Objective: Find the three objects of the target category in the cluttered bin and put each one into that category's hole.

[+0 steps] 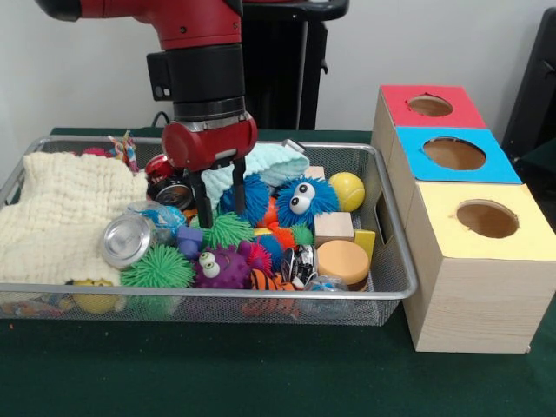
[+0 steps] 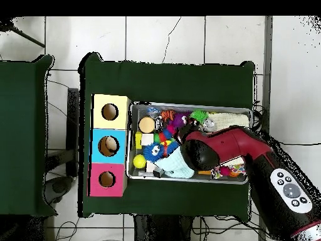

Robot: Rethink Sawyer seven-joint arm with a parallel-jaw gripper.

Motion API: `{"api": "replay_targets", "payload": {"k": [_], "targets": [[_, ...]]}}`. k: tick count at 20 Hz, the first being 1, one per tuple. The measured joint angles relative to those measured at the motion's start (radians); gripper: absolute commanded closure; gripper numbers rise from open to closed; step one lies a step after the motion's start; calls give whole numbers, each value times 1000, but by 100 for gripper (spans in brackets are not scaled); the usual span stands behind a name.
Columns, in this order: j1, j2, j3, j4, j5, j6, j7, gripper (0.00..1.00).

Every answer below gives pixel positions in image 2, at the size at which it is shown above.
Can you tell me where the wooden box with three holes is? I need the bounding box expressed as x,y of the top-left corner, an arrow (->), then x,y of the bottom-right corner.
88,93 -> 131,198

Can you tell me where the green cloth side table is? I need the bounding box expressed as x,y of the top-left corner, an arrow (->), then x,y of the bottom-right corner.
0,54 -> 56,218

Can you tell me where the clear mesh bin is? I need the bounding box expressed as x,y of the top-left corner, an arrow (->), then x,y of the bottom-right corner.
127,102 -> 253,185

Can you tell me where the large green spiky ball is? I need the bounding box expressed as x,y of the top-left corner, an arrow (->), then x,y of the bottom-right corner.
189,109 -> 209,122

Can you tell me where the round wooden disc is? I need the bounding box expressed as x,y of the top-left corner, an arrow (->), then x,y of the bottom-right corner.
139,116 -> 156,134

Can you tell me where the yellow ball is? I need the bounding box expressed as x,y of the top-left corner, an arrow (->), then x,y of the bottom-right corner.
132,154 -> 147,169

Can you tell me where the cream waffle cloth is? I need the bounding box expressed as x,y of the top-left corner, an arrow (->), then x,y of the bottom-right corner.
214,112 -> 250,129

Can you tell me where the orange tiger striped toy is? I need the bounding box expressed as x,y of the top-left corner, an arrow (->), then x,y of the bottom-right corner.
160,109 -> 176,121

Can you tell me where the purple spiky ball with eyes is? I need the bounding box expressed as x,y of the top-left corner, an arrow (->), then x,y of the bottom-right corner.
172,112 -> 191,129

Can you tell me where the mint green knit cloth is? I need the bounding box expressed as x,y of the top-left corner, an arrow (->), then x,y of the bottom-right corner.
159,148 -> 196,179

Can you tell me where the blue fuzzy ball with eyes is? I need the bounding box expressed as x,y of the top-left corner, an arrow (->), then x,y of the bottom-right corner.
142,142 -> 166,163

